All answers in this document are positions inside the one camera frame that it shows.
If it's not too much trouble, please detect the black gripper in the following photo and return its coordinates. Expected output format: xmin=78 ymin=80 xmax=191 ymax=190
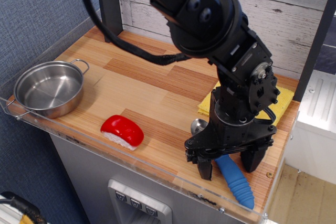
xmin=185 ymin=108 xmax=276 ymax=181

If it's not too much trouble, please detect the blue handled metal spoon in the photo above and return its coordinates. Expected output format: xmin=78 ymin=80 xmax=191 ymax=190
xmin=190 ymin=119 xmax=255 ymax=210

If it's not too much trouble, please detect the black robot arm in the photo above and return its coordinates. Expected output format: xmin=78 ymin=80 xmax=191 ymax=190
xmin=151 ymin=0 xmax=280 ymax=180

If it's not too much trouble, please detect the yellow folded cloth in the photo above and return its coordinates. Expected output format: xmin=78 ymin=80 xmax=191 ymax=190
xmin=198 ymin=85 xmax=294 ymax=126

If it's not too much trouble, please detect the white toy sink unit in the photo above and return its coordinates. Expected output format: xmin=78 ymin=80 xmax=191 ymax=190
xmin=285 ymin=70 xmax=335 ymax=184

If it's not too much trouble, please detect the silver dispenser button panel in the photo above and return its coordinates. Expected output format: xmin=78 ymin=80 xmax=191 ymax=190
xmin=108 ymin=179 xmax=173 ymax=223

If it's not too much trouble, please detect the red white toy sushi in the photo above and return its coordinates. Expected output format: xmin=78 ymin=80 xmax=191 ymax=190
xmin=100 ymin=115 xmax=144 ymax=151

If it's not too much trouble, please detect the stainless steel pot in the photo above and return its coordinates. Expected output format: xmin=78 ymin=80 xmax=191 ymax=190
xmin=6 ymin=59 xmax=90 ymax=119

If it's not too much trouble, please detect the yellow object bottom left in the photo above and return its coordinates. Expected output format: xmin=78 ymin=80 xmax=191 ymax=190
xmin=19 ymin=215 xmax=34 ymax=224

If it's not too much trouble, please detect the black sleeved cable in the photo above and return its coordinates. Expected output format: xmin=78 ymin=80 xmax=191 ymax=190
xmin=76 ymin=0 xmax=192 ymax=67

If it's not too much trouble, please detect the dark grey right post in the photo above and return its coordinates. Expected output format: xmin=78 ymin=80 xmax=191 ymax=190
xmin=293 ymin=0 xmax=335 ymax=102

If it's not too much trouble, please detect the dark grey post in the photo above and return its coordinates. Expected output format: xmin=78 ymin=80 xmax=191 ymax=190
xmin=99 ymin=0 xmax=123 ymax=35
xmin=293 ymin=0 xmax=335 ymax=102

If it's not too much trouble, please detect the dark grey left post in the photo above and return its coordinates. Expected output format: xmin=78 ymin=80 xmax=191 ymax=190
xmin=99 ymin=0 xmax=123 ymax=35

